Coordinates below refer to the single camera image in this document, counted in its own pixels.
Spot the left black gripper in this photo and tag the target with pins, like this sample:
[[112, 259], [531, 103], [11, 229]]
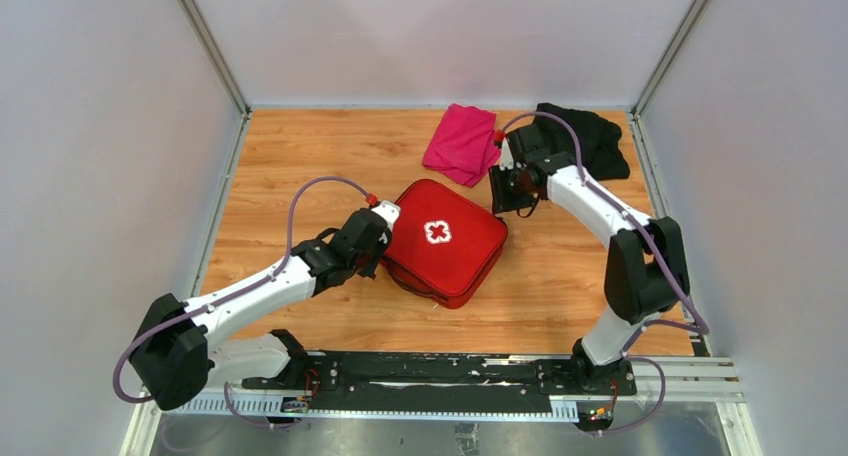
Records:
[[380, 248]]

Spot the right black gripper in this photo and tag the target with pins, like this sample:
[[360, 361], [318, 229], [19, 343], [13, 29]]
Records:
[[501, 202]]

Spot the red black medicine kit case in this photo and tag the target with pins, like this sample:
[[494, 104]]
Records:
[[443, 244]]

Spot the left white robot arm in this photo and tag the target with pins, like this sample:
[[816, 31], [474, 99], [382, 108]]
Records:
[[183, 347]]

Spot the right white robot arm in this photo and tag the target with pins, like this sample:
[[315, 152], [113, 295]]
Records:
[[646, 272]]

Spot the pink folded cloth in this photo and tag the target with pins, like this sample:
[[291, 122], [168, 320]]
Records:
[[462, 147]]

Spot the black folded cloth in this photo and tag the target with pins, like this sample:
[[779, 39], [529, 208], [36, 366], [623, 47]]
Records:
[[598, 137]]

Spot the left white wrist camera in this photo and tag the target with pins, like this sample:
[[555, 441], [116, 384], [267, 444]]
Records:
[[387, 210]]

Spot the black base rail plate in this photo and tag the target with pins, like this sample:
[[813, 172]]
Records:
[[461, 383]]

